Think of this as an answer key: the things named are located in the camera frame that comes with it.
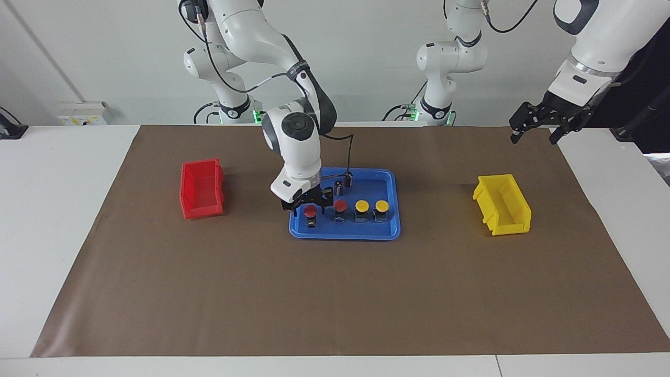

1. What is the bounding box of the dark panel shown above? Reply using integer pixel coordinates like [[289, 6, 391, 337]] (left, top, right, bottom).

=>
[[586, 31, 670, 153]]

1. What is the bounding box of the black arm base cable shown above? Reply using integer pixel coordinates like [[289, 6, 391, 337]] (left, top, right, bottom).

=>
[[193, 102, 216, 125], [382, 84, 419, 122]]

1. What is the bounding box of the blue plastic tray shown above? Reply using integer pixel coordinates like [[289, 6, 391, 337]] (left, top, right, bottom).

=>
[[289, 168, 401, 241]]

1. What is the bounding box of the black right arm base cable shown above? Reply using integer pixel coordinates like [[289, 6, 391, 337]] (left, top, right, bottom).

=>
[[193, 102, 216, 125]]

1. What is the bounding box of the black stand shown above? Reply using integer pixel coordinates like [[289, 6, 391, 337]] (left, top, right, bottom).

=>
[[610, 98, 670, 143]]

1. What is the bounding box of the yellow plastic storage bin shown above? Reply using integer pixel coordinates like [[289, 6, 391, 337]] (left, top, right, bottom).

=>
[[473, 174, 532, 236]]

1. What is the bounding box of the black device on table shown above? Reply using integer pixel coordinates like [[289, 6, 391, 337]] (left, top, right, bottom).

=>
[[0, 106, 29, 140]]

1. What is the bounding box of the black left arm base cable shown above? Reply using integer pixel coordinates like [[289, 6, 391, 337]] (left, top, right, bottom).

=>
[[382, 84, 419, 122]]

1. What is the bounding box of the brown paper table mat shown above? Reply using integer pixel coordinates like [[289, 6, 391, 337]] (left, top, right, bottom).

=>
[[30, 125, 670, 358]]

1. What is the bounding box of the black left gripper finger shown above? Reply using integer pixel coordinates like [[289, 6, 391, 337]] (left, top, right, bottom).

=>
[[549, 116, 583, 145], [509, 102, 541, 143]]

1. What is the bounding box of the red plastic storage bin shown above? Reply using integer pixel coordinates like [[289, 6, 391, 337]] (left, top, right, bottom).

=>
[[180, 159, 226, 219]]

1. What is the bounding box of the white wall socket box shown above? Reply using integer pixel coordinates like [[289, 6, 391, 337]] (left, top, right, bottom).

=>
[[57, 101, 109, 126]]

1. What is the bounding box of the grey metallic object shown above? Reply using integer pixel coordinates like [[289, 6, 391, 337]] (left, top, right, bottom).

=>
[[645, 153, 670, 187]]

